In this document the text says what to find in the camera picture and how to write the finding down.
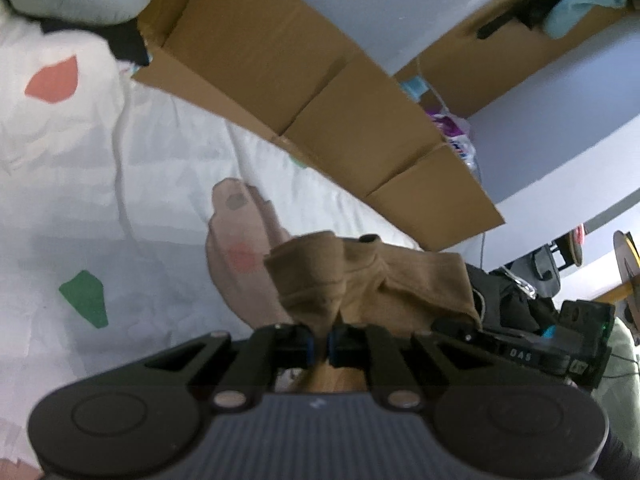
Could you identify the black backpack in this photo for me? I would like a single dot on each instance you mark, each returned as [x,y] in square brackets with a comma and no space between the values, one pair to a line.
[510,300]

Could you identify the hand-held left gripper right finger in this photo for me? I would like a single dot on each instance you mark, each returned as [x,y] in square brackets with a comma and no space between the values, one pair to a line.
[334,347]

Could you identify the flattened cardboard box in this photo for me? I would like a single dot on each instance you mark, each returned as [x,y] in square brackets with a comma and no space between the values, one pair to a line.
[350,110]

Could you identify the black cloth under neck pillow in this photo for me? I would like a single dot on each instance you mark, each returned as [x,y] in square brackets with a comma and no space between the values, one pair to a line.
[125,45]

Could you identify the bear print bedsheet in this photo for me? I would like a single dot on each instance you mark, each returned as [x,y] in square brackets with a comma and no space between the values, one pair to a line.
[150,185]

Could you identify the tall cardboard panel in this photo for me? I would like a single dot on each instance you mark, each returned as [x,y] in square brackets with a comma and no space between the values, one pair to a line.
[500,65]

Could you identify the teal cloth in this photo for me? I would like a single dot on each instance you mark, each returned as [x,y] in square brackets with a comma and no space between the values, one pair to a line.
[580,5]

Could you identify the purple white plastic bag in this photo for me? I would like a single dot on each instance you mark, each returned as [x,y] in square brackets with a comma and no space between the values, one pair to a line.
[452,132]

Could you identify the brown printed t-shirt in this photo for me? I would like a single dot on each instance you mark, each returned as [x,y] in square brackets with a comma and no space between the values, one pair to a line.
[400,280]

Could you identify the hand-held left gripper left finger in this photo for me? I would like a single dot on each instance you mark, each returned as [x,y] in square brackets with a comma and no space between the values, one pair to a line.
[308,347]

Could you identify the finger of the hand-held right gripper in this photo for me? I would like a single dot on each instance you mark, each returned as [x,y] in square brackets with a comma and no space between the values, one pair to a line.
[465,332]

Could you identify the light green jacket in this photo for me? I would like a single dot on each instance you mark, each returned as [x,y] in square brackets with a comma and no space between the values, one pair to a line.
[625,360]

